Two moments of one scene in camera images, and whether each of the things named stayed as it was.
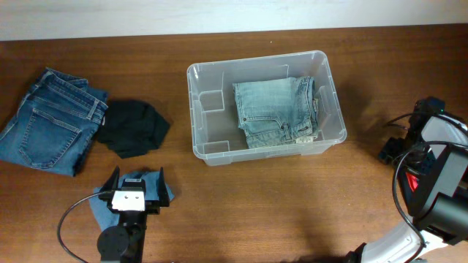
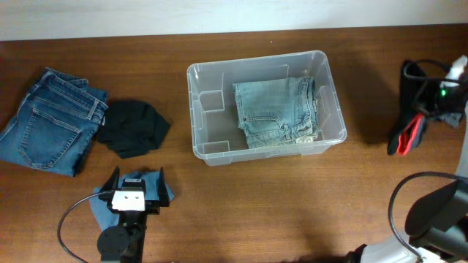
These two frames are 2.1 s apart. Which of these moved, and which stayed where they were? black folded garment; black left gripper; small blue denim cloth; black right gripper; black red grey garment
Moved: black red grey garment; black right gripper
Stayed: black folded garment; small blue denim cloth; black left gripper
